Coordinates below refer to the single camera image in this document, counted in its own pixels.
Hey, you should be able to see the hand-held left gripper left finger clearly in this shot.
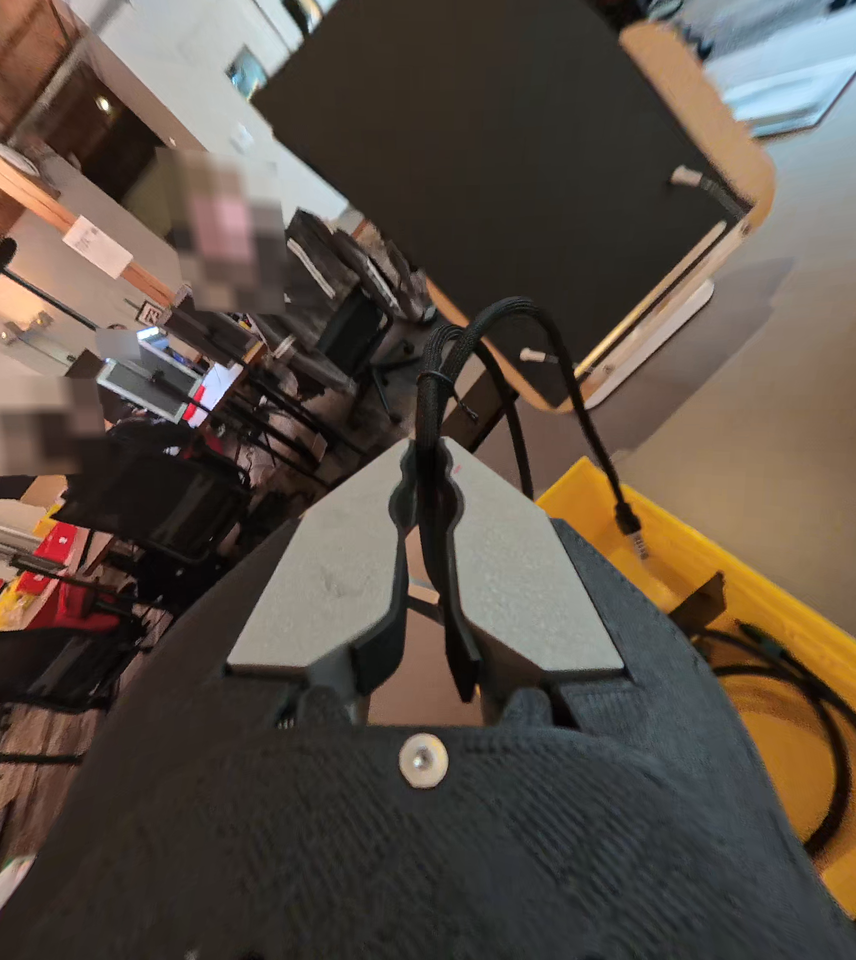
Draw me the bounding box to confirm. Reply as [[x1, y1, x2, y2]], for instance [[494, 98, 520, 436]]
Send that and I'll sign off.
[[227, 438, 418, 696]]

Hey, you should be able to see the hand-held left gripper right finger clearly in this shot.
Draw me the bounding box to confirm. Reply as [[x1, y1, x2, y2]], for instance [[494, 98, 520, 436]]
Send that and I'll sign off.
[[435, 438, 628, 703]]

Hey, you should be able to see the black adapter cable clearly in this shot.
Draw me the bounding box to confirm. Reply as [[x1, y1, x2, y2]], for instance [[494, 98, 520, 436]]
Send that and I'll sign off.
[[416, 296, 655, 703]]

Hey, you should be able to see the yellow plastic bin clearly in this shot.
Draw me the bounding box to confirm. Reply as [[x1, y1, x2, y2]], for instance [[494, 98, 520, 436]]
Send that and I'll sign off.
[[536, 457, 856, 940]]

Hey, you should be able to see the black blue-flecked hdmi cable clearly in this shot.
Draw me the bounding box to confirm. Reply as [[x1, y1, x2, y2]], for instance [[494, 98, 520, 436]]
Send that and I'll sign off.
[[690, 618, 856, 939]]

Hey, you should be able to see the black mesh office chair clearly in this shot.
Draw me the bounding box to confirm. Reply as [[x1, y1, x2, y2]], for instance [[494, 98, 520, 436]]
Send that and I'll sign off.
[[59, 420, 253, 565]]

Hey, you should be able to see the black-legged desk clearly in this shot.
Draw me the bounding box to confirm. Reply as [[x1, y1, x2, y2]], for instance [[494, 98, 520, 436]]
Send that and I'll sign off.
[[164, 300, 370, 485]]

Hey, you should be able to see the silver monitor on stand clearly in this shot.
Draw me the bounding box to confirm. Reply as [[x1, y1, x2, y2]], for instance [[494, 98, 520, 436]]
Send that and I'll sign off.
[[95, 357, 205, 423]]

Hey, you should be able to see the red box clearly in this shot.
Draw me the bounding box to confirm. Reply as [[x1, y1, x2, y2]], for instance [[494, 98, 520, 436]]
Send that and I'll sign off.
[[14, 521, 126, 633]]

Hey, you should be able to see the black chair with jacket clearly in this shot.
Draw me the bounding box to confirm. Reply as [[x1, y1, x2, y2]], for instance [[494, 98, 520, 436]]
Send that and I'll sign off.
[[284, 210, 430, 421]]

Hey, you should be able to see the white paper sign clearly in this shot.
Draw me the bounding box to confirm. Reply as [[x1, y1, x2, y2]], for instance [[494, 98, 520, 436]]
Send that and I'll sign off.
[[62, 215, 135, 281]]

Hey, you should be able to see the black board wooden stand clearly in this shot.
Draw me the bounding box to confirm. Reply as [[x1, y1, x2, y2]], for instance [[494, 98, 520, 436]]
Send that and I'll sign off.
[[251, 0, 778, 415]]

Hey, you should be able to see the white flat tray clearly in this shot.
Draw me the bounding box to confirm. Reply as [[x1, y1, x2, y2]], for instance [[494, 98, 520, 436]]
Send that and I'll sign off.
[[720, 51, 856, 141]]

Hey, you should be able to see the wooden post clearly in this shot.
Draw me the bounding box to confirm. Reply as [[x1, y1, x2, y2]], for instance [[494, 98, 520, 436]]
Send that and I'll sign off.
[[0, 123, 175, 309]]

